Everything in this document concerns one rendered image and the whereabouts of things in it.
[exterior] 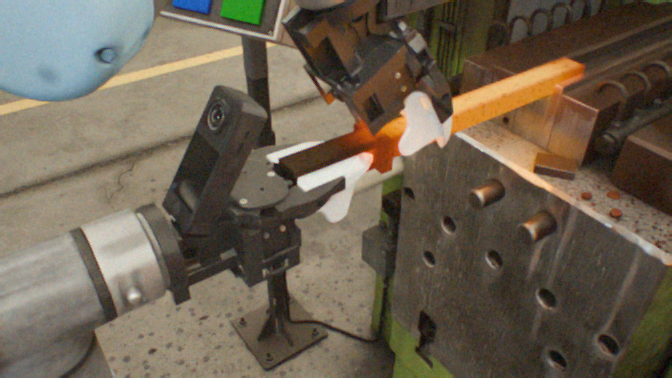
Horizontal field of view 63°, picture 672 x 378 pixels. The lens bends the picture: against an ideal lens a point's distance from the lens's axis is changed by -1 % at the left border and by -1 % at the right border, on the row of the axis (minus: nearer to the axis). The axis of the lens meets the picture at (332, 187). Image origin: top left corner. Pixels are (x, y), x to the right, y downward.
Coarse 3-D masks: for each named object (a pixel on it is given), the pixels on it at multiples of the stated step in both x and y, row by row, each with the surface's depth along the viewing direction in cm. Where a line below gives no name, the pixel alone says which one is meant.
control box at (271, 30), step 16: (272, 0) 84; (288, 0) 84; (160, 16) 103; (176, 16) 92; (192, 16) 91; (208, 16) 89; (272, 16) 84; (240, 32) 87; (256, 32) 86; (272, 32) 84
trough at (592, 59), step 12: (660, 24) 79; (636, 36) 77; (648, 36) 79; (660, 36) 79; (600, 48) 73; (612, 48) 74; (624, 48) 76; (636, 48) 76; (576, 60) 70; (588, 60) 72; (600, 60) 72; (612, 60) 73
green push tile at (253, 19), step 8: (224, 0) 87; (232, 0) 86; (240, 0) 86; (248, 0) 85; (256, 0) 84; (264, 0) 84; (224, 8) 87; (232, 8) 86; (240, 8) 86; (248, 8) 85; (256, 8) 85; (224, 16) 87; (232, 16) 86; (240, 16) 86; (248, 16) 85; (256, 16) 85; (256, 24) 85
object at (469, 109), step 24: (528, 72) 64; (552, 72) 64; (576, 72) 66; (456, 96) 59; (480, 96) 59; (504, 96) 59; (528, 96) 62; (456, 120) 56; (480, 120) 59; (336, 144) 51; (360, 144) 51; (384, 144) 50; (288, 168) 48; (312, 168) 48; (384, 168) 52
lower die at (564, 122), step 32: (640, 0) 93; (544, 32) 82; (576, 32) 82; (608, 32) 79; (480, 64) 73; (512, 64) 70; (544, 64) 68; (608, 64) 68; (640, 64) 70; (544, 96) 66; (576, 96) 63; (608, 96) 63; (640, 96) 65; (512, 128) 72; (544, 128) 67; (576, 128) 64
